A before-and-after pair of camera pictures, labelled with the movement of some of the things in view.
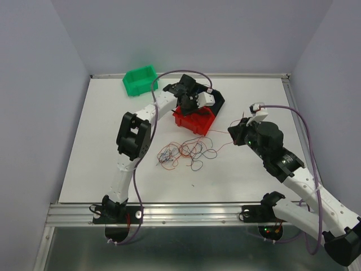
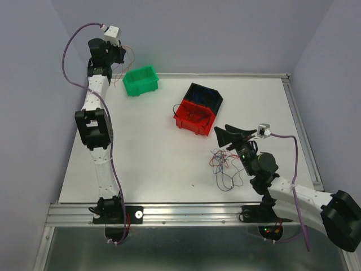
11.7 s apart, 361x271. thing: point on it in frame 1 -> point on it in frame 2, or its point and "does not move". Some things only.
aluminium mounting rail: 155,213 does not move
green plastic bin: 139,81 does not move
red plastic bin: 199,122 does not move
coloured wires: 193,150 -> 227,171
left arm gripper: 194,97 -> 120,51
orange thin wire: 179,152 -> 124,46
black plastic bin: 218,99 does not move
